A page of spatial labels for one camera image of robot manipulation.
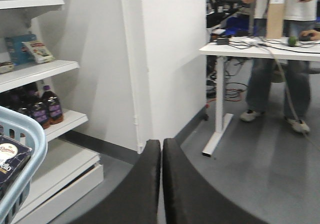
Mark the light blue plastic basket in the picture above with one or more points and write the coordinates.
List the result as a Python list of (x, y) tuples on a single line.
[(29, 133)]

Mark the person in jeans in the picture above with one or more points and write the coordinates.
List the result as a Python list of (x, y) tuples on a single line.
[(299, 18)]

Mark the purple label syrup bottle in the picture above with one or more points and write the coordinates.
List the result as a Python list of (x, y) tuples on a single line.
[(53, 105)]

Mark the blue chocolate cookie box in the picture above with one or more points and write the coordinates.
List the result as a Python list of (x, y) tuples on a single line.
[(14, 156)]

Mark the white store shelving unit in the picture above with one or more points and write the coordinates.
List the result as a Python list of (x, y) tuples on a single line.
[(68, 171)]

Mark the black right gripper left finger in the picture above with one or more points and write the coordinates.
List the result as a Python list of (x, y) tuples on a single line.
[(135, 199)]

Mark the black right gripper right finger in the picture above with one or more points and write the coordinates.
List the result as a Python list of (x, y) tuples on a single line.
[(189, 198)]

